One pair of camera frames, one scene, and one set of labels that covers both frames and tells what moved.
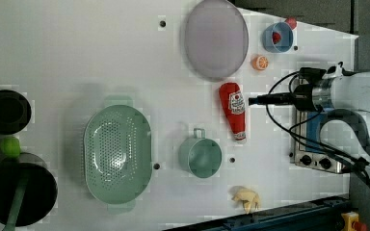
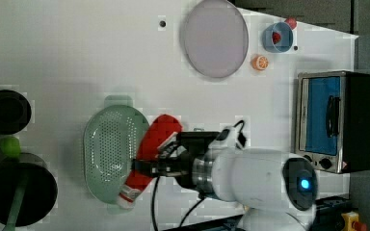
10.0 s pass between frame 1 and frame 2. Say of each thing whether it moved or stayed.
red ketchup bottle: moved
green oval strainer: stayed
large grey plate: stayed
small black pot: stayed
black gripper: moved
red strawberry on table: stayed
